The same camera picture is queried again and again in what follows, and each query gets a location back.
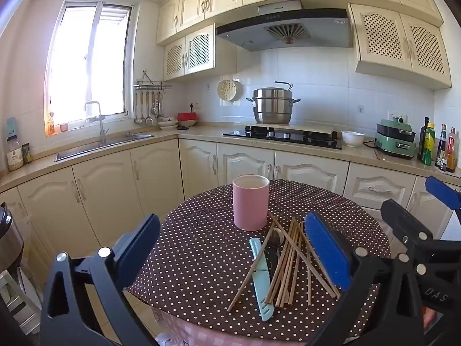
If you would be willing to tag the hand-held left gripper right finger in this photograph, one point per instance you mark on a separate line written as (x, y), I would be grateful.
(326, 252)

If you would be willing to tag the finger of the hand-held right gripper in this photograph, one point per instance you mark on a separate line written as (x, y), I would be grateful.
(443, 191)
(403, 220)

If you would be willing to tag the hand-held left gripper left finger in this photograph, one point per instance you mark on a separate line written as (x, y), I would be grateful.
(140, 245)

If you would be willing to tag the bundle of wooden chopsticks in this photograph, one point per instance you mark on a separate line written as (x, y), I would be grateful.
(284, 277)

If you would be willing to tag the light blue sheathed knife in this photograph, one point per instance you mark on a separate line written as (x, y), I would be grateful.
(262, 288)

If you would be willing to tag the dark sauce bottle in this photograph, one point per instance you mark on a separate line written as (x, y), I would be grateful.
(441, 144)

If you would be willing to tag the green yellow bottle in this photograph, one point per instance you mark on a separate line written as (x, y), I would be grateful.
(429, 144)

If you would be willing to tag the cream lower kitchen cabinets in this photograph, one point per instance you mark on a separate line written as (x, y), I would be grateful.
(108, 194)

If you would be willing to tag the brown polka dot tablecloth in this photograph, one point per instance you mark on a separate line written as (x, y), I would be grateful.
(201, 238)

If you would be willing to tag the dark olive oil bottle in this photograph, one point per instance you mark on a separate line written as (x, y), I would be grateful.
(425, 126)

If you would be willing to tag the green electric cooker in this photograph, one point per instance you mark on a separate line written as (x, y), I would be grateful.
(394, 140)

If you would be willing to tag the white bowl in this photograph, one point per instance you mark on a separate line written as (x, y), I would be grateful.
(353, 138)

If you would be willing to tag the stainless steel sink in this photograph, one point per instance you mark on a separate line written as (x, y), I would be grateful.
(108, 142)

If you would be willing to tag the black glass cooktop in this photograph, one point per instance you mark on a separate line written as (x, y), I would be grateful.
(281, 137)

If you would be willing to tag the metal faucet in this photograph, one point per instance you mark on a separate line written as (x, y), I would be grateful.
(102, 126)

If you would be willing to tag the beige kitchen countertop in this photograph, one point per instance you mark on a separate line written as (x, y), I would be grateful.
(201, 131)

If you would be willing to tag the black silver rice cooker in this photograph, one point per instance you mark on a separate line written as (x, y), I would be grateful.
(9, 238)

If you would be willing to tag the white storage rack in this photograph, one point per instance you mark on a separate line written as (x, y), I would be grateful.
(18, 302)

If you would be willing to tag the red container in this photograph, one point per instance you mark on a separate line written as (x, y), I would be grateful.
(187, 116)

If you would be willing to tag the metal spatula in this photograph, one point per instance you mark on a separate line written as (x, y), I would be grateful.
(160, 108)

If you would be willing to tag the small pink cup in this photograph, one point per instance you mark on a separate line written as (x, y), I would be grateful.
(63, 127)

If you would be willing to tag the small dark packet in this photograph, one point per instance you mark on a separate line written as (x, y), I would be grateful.
(26, 154)

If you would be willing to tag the orange bottle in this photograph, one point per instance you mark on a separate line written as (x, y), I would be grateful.
(50, 124)

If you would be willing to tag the stainless steel steamer pot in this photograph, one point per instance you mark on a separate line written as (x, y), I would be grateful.
(273, 108)

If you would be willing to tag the glass jar with label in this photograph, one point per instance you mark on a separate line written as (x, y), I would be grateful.
(14, 155)

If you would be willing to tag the wide lattice door cabinet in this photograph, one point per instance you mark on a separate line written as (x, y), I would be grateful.
(399, 39)

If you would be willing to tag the teal card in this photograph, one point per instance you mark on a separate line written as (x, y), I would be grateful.
(11, 126)

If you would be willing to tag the cream plastic colander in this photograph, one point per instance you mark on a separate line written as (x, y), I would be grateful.
(227, 90)

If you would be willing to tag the kitchen window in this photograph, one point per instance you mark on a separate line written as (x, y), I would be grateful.
(79, 61)

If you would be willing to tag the small lattice door cabinet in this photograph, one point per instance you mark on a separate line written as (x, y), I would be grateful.
(198, 52)

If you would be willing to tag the grey range hood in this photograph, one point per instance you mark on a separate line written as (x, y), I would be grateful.
(288, 32)

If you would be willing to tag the white wall outlet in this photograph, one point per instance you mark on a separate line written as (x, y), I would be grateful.
(360, 109)

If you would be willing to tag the wall outlet with plug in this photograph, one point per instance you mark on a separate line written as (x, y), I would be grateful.
(193, 107)

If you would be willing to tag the metal wall utensil rack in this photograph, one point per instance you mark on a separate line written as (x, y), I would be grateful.
(151, 85)

